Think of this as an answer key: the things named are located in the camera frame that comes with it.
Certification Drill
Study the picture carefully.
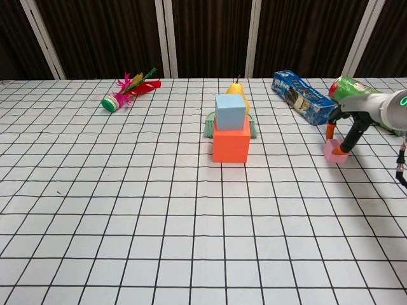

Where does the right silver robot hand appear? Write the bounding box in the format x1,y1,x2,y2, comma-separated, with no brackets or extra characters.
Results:
326,91,387,156

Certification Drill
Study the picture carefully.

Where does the small pink foam cube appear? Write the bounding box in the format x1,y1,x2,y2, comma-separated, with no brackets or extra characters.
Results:
323,139,348,164

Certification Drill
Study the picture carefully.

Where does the light blue foam cube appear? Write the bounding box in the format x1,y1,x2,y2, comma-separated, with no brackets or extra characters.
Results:
215,94,247,131

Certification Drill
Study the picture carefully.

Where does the green chips can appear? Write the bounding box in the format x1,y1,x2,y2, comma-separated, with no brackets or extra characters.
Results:
328,75,407,138

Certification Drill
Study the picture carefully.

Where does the blue cookie box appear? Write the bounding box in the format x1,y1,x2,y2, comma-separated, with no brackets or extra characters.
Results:
272,69,336,126

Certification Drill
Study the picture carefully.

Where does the yellow pear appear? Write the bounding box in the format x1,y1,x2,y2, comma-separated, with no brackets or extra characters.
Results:
224,74,251,116

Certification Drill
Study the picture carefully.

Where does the orange foam cube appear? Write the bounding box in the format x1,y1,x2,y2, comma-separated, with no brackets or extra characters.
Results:
212,122,251,164

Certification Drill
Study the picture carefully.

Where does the colourful feather shuttlecock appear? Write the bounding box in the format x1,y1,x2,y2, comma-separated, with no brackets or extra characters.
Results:
101,67,162,113

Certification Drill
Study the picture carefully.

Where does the white black-grid tablecloth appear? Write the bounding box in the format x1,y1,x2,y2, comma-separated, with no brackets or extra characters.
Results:
0,77,407,305

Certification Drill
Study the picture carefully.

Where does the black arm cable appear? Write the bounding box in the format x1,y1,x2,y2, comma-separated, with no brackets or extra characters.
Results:
395,132,407,188

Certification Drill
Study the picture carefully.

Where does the dark folding screen white frame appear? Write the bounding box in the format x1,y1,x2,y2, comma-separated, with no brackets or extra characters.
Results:
0,0,407,80

